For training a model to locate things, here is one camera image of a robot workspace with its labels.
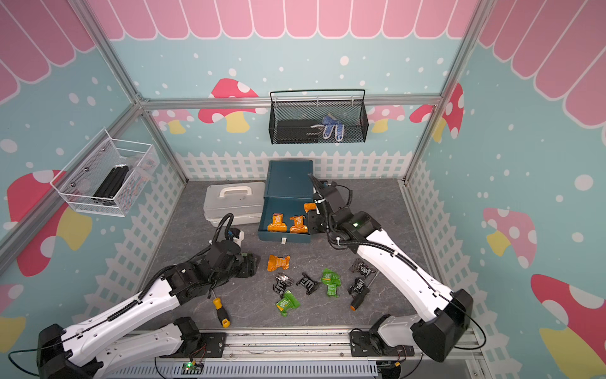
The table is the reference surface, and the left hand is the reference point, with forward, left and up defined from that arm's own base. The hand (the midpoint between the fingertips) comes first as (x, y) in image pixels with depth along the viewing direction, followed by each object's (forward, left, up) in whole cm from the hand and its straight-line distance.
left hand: (251, 262), depth 78 cm
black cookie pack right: (-4, -36, -11) cm, 38 cm away
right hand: (+10, -19, +12) cm, 25 cm away
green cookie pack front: (-9, -12, -13) cm, 20 cm away
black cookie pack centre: (-2, -19, -12) cm, 23 cm away
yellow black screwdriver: (-13, +10, -13) cm, 21 cm away
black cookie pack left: (-1, -9, -13) cm, 16 cm away
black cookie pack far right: (+4, -39, -12) cm, 41 cm away
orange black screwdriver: (-6, -38, -12) cm, 40 cm away
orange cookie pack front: (+12, -19, +15) cm, 27 cm away
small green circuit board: (-28, +17, -16) cm, 36 cm away
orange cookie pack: (+6, -6, -13) cm, 15 cm away
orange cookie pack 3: (+13, -15, +1) cm, 20 cm away
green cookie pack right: (-2, -28, -11) cm, 30 cm away
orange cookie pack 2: (+14, -7, +2) cm, 16 cm away
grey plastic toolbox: (+28, +8, -2) cm, 29 cm away
